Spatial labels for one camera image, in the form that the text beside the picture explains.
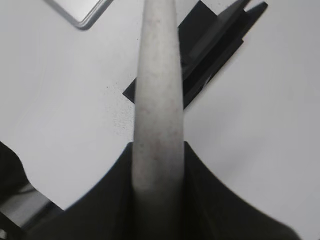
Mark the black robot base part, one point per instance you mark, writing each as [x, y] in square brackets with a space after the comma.
[22, 207]

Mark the white-handled kitchen knife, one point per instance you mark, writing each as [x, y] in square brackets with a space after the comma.
[158, 149]

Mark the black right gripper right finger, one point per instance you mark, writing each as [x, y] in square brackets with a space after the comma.
[211, 211]

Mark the white grey-rimmed cutting board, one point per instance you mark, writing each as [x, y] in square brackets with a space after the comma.
[81, 14]

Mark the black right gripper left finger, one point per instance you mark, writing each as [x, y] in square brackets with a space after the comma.
[106, 212]

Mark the black knife stand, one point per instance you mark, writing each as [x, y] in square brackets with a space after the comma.
[207, 41]

